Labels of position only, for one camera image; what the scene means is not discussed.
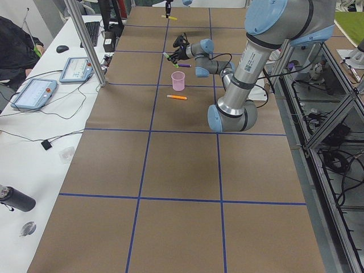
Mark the person in black jacket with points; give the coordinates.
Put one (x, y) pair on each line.
(19, 54)

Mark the black computer mouse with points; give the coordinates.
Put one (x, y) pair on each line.
(62, 48)

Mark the yellow highlighter pen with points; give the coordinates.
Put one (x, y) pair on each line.
(169, 17)

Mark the orange highlighter pen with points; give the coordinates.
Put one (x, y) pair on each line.
(177, 97)

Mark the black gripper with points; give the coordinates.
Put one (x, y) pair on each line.
(183, 53)
(168, 6)

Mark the small black box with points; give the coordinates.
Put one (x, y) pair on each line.
(109, 41)

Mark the black water bottle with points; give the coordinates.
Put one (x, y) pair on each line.
(15, 199)

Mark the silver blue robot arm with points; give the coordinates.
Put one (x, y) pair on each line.
(185, 3)
(268, 24)

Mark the aluminium frame post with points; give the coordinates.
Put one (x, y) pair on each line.
(85, 40)

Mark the small black adapter puck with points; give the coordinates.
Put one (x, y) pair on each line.
(46, 144)

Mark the pink mesh pen holder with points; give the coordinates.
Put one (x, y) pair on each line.
(178, 81)

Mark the near blue teach pendant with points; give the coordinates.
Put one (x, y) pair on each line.
(35, 94)

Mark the black monitor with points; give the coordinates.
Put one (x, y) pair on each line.
(105, 8)

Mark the far blue teach pendant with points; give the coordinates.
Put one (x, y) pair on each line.
(76, 70)

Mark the green highlighter pen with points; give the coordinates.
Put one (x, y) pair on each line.
(171, 59)

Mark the blue teach pendant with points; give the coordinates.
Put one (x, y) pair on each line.
(35, 94)
(76, 70)

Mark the black keyboard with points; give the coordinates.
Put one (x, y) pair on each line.
(93, 29)

